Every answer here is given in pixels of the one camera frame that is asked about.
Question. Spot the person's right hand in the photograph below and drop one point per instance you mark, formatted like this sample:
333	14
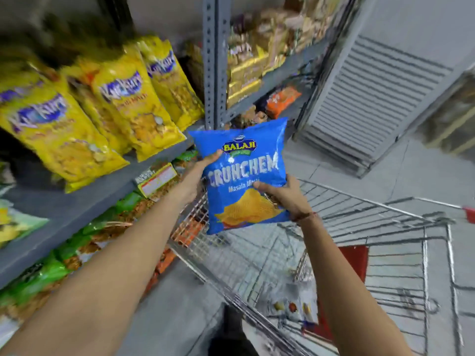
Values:
291	200

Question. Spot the person's left hand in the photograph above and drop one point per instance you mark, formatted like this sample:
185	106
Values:
189	181

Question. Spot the person's right thumb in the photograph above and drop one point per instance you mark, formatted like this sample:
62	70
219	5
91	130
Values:
265	186

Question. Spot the person's left thumb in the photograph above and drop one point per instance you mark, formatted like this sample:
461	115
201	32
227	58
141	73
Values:
212	158

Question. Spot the blue chips packet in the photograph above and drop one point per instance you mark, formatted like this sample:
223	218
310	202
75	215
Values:
243	170

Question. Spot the person's left forearm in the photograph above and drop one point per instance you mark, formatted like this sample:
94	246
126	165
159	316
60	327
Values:
100	278

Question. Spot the person's right forearm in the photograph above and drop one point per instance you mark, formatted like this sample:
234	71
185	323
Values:
345	285

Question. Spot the red thread wrist band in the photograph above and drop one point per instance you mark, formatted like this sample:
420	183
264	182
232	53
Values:
303	217

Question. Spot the yellow shelf price tag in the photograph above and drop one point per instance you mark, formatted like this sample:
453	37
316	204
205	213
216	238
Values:
157	180

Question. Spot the orange packets under shelf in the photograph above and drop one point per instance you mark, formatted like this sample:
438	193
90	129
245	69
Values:
185	231

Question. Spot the yellow snack packet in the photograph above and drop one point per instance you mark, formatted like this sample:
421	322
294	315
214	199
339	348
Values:
135	107
172	85
98	114
63	137

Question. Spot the orange snack packet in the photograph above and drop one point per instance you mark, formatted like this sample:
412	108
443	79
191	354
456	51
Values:
282	101

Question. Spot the pile of golden brown packets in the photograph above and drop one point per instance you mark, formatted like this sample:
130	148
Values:
259	51

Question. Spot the red cart seat flap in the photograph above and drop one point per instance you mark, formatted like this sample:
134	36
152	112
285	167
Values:
356	261

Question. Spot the clear printed snack packet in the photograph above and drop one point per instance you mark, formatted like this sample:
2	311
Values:
291	302

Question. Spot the white louvred panel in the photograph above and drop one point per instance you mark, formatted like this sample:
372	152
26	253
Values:
374	92

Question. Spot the person's black shoe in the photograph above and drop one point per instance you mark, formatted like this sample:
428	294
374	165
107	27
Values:
232	335

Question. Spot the grey metal shelf rack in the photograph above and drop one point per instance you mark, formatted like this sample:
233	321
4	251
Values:
55	215

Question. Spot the row of green snack packets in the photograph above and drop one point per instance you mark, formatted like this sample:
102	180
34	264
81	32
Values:
48	270

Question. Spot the green and white packet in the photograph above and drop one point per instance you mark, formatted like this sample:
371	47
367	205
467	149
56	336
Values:
16	224

